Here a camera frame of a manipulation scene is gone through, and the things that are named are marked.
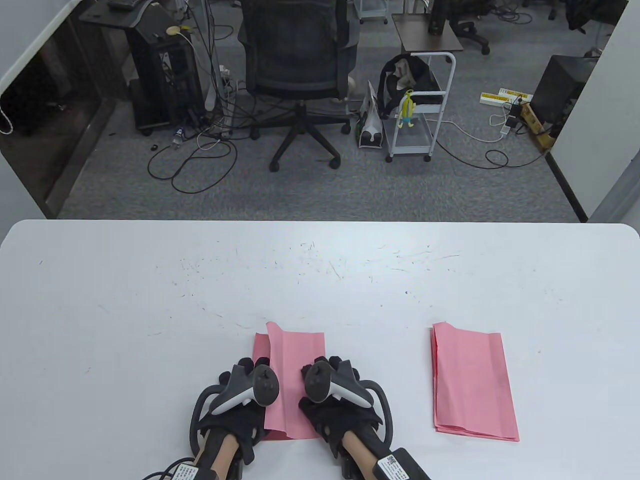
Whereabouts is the white yellow power strip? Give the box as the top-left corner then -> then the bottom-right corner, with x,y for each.
480,88 -> 534,107

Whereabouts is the black mesh office chair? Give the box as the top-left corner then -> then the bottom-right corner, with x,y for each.
237,0 -> 360,173

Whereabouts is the grey black handheld controller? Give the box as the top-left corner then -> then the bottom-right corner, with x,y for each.
304,362 -> 394,447
189,364 -> 280,457

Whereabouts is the black white shopping bag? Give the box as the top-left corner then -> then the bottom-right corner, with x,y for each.
356,80 -> 385,150

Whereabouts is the white rolling cart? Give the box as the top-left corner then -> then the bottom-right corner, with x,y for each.
385,51 -> 457,163

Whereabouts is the person's right forearm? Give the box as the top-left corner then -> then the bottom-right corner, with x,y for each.
342,430 -> 387,476

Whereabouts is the person's left forearm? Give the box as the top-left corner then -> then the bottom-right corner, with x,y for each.
192,431 -> 242,476

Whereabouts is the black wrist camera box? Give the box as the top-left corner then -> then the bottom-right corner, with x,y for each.
172,462 -> 221,480
375,447 -> 432,480

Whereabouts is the brown side table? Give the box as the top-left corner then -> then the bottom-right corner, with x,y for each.
391,12 -> 464,54

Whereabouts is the black cabinet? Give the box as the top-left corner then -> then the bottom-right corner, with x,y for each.
530,54 -> 601,138

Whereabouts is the cardboard box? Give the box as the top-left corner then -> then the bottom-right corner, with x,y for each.
520,102 -> 557,153

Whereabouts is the yellow toy figure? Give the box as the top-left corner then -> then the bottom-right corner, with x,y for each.
398,89 -> 417,130

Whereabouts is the person's right hand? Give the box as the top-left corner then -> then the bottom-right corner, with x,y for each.
298,355 -> 387,459

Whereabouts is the person's left hand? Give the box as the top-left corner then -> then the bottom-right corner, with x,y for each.
199,356 -> 273,465

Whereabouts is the pink cloth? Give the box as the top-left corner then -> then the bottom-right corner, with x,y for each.
432,327 -> 521,442
252,322 -> 326,441

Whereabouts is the black rolling computer stand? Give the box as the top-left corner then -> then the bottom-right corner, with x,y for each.
79,0 -> 211,137

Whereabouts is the white floor cable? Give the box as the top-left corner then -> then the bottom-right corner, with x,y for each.
440,112 -> 512,144

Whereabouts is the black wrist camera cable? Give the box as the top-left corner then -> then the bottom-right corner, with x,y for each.
140,457 -> 197,480

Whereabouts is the black floor cable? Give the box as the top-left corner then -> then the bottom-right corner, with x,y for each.
147,134 -> 239,195
435,137 -> 549,170

